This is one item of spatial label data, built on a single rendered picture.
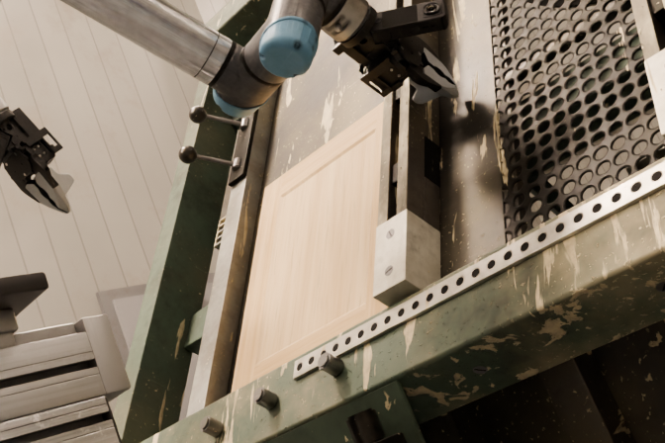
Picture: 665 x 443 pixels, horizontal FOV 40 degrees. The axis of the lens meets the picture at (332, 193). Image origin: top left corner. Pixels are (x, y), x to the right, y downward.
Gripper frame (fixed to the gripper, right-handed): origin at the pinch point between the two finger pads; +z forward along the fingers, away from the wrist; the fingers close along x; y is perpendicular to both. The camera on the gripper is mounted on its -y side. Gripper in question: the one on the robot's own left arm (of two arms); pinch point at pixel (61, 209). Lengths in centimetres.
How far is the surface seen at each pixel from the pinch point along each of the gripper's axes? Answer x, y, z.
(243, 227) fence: -13.8, 18.4, 25.1
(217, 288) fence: -11.6, 5.1, 29.6
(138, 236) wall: 316, 267, 15
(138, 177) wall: 316, 300, -14
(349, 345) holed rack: -53, -20, 43
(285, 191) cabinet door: -24.8, 22.1, 24.7
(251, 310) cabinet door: -21.2, -0.8, 35.5
